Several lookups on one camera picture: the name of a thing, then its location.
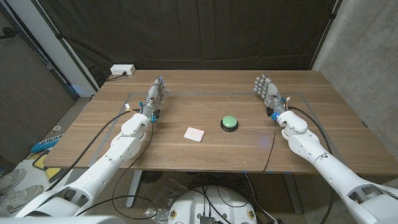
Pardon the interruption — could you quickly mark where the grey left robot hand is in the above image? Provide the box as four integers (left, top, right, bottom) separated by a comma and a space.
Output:
140, 74, 170, 124

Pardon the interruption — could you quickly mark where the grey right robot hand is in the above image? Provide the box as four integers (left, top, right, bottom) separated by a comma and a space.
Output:
253, 73, 289, 121

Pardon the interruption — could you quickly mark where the green button with black base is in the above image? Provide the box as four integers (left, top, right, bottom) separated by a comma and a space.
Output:
220, 115, 239, 133

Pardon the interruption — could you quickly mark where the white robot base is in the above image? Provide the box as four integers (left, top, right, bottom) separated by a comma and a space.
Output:
167, 185, 258, 224

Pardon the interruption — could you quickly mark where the white power strip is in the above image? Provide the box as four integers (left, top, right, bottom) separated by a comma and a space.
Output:
109, 63, 136, 76

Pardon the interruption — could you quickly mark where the black backdrop curtain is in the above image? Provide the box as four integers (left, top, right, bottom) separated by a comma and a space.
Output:
37, 0, 338, 88

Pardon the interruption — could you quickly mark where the black round fan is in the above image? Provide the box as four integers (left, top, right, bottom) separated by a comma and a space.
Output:
141, 170, 164, 185

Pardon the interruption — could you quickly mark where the black backdrop stand pole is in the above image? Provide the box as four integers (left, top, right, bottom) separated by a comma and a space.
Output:
308, 0, 343, 71
30, 0, 100, 92

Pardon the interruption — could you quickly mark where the grey table leg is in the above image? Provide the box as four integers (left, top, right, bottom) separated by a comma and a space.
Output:
125, 170, 144, 208
282, 173, 303, 215

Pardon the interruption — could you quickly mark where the clear plastic bag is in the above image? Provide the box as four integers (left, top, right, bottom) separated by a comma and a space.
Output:
144, 179, 187, 223

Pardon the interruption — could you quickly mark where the blue toy keyboard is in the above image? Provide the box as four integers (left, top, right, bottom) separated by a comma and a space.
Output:
30, 134, 64, 153

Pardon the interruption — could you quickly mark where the yellow and black board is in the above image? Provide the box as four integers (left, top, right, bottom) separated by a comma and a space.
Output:
32, 149, 71, 184

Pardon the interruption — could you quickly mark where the grey sneaker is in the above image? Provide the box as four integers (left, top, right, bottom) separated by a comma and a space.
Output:
0, 168, 27, 195
0, 184, 44, 214

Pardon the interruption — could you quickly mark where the black power strip cord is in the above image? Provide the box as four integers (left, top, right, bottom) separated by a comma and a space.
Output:
105, 71, 127, 83

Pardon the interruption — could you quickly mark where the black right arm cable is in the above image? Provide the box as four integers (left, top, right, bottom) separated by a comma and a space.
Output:
286, 105, 335, 224

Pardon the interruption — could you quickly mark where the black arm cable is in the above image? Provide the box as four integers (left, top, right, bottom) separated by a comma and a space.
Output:
46, 107, 144, 192
286, 105, 335, 224

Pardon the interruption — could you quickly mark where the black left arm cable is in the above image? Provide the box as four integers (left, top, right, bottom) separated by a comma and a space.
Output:
46, 107, 144, 192

